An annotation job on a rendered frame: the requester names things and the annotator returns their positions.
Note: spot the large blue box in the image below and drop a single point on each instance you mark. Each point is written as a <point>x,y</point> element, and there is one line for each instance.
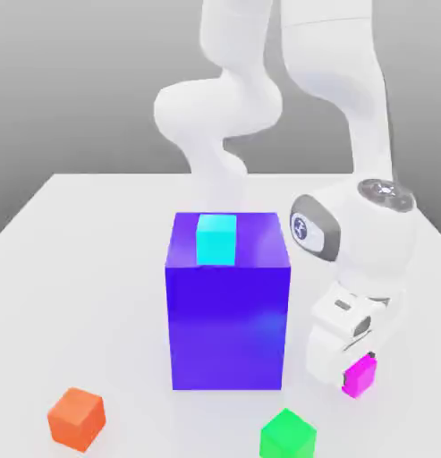
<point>227,329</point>

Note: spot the small magenta cube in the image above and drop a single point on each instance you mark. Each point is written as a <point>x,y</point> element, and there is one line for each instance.
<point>361,377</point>

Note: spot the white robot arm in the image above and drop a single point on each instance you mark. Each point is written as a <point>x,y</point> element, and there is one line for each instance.
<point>370,250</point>

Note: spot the small cyan cube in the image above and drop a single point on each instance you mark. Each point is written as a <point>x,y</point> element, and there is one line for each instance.
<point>216,243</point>

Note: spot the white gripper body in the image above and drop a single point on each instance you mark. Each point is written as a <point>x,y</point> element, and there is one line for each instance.
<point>325,361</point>

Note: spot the small orange cube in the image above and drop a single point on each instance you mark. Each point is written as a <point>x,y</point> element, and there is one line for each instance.
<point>75,420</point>

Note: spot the small green cube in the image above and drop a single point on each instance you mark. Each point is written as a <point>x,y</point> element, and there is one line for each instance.
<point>288,436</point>

